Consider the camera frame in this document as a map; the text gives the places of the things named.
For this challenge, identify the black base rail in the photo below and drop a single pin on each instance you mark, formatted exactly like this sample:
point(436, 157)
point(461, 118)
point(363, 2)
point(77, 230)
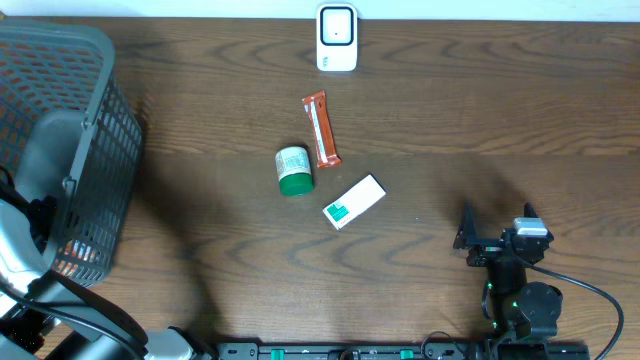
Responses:
point(438, 350)

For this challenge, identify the orange white small box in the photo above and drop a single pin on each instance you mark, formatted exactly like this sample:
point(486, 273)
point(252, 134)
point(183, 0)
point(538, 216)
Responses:
point(76, 259)

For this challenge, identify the white green carton box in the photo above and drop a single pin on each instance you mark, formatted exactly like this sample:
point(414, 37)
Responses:
point(354, 202)

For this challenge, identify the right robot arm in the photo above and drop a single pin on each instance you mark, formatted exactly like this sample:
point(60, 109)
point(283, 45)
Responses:
point(524, 314)

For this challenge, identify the green lid white jar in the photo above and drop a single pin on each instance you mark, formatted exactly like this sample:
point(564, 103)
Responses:
point(294, 171)

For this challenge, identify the orange snack bar wrapper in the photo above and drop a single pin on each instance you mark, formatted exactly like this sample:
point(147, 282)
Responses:
point(315, 107)

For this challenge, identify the grey plastic basket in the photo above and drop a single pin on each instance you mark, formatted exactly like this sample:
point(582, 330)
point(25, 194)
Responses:
point(67, 132)

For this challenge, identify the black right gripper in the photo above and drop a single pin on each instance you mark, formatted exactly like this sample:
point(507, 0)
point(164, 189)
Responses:
point(467, 237)

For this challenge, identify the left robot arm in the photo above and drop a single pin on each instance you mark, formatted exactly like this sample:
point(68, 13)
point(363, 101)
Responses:
point(34, 298)

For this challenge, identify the white barcode scanner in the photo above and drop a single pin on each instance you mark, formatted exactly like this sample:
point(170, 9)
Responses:
point(336, 37)

